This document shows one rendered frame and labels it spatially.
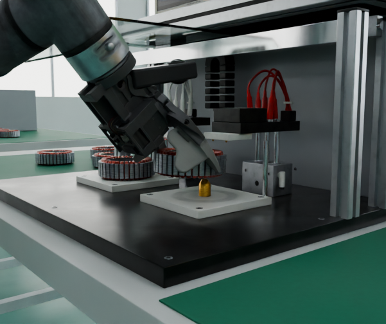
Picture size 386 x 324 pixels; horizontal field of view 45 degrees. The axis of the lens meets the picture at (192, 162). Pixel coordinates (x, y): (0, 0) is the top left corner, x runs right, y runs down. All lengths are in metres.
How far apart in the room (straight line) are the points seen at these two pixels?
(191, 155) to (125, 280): 0.22
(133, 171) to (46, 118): 4.80
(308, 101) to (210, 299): 0.54
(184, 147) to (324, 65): 0.35
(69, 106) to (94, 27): 5.19
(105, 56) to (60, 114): 5.14
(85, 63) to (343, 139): 0.36
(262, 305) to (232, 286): 0.05
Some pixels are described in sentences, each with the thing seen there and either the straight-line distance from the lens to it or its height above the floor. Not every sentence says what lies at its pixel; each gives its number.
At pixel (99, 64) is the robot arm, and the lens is 0.59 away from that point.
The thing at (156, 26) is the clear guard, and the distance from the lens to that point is 0.84.
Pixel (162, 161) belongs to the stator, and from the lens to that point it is 0.68.
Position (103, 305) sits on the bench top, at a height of 0.73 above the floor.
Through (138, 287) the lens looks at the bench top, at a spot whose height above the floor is 0.75.
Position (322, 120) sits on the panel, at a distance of 0.89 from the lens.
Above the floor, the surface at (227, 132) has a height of 0.88.
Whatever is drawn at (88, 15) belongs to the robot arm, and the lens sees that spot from 0.58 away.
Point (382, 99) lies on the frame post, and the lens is 0.76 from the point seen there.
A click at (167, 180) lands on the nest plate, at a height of 0.78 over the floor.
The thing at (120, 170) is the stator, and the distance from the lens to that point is 0.88.
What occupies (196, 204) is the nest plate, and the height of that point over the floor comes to 0.78.
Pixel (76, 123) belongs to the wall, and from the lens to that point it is 5.81.
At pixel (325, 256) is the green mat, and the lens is 0.58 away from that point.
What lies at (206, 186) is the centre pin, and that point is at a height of 0.80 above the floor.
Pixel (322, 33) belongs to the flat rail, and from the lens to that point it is 0.70.
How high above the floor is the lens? 0.93
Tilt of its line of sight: 7 degrees down
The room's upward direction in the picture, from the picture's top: straight up
